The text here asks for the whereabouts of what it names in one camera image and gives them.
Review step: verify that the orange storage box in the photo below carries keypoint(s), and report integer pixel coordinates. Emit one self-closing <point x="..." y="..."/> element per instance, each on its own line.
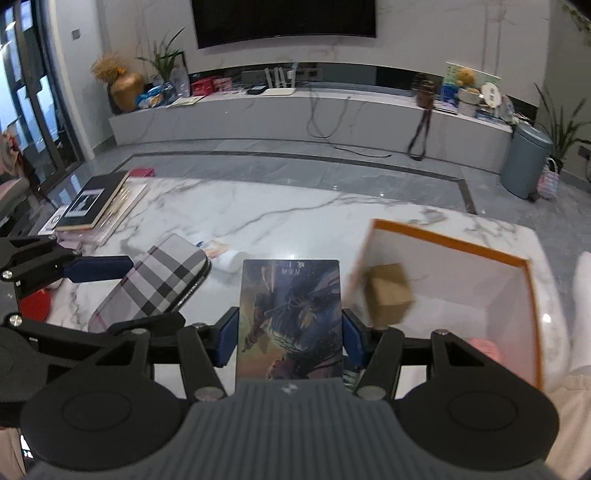
<point x="461" y="295"/>

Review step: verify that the dark illustrated box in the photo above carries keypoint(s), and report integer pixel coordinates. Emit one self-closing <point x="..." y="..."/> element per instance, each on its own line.
<point x="288" y="323"/>

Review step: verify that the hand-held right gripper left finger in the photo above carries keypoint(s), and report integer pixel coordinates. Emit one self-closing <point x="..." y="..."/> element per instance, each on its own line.
<point x="228" y="339"/>

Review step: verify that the red gift box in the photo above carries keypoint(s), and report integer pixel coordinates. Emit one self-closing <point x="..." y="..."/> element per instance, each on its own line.
<point x="202" y="87"/>

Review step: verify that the glass sliding door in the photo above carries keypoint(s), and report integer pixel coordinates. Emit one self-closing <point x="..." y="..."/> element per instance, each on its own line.
<point x="32" y="92"/>

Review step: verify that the red cup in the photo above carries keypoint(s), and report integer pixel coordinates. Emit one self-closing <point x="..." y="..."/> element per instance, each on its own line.
<point x="37" y="307"/>

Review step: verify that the grey-blue trash bin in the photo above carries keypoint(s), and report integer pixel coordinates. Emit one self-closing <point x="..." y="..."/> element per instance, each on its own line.
<point x="524" y="161"/>

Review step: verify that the stack of pale books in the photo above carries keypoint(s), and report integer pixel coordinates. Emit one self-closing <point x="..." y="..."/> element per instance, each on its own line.
<point x="122" y="212"/>

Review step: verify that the black hardcover book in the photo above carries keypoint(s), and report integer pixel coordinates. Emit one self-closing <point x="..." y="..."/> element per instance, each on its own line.
<point x="92" y="201"/>

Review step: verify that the tan cardboard box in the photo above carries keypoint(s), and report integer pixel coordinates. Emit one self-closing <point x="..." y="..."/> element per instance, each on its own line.
<point x="388" y="295"/>

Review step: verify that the clear plastic bottle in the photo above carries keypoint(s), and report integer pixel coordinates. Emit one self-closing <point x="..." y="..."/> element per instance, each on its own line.
<point x="181" y="83"/>

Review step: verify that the cluster of shelf ornaments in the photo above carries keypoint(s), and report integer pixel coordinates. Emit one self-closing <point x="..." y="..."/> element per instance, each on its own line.
<point x="475" y="94"/>

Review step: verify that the white cloth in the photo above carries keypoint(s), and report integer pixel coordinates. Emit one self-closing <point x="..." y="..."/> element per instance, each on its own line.
<point x="575" y="369"/>

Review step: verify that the white snack pouch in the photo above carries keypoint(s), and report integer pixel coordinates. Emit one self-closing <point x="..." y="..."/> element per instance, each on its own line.
<point x="214" y="249"/>

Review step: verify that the green leafy plant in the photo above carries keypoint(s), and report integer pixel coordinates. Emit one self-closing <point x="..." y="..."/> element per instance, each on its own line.
<point x="164" y="57"/>

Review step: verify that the pink gift box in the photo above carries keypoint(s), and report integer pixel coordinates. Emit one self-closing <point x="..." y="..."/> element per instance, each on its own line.
<point x="222" y="85"/>

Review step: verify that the pastel woven bag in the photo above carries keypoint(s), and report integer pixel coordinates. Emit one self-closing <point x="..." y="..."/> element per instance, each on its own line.
<point x="549" y="182"/>

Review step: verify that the wall television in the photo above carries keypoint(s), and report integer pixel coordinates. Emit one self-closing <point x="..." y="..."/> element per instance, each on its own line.
<point x="281" y="21"/>

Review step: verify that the gold vase with dried flowers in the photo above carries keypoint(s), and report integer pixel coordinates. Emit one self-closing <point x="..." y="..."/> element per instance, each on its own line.
<point x="122" y="90"/>

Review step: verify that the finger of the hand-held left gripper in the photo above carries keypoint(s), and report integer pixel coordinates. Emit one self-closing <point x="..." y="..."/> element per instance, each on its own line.
<point x="69" y="339"/>
<point x="101" y="268"/>

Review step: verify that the white router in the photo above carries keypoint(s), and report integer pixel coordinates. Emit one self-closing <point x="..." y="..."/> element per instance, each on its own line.
<point x="278" y="85"/>

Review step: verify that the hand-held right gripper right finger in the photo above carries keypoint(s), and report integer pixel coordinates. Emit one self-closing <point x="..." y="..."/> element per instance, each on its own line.
<point x="352" y="341"/>

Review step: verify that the pile of snack bags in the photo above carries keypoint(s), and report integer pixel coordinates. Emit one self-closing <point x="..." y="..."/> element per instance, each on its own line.
<point x="154" y="98"/>

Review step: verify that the pink pump bottle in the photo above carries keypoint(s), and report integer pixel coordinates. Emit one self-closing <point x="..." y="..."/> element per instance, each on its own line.
<point x="485" y="350"/>

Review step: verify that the flat red box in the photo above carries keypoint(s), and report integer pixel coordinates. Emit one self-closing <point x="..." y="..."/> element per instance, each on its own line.
<point x="143" y="171"/>

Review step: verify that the tall potted plant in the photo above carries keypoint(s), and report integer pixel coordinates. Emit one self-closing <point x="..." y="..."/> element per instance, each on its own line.
<point x="561" y="124"/>

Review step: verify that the plaid zip case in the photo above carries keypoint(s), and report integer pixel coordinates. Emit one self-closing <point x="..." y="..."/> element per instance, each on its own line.
<point x="157" y="281"/>

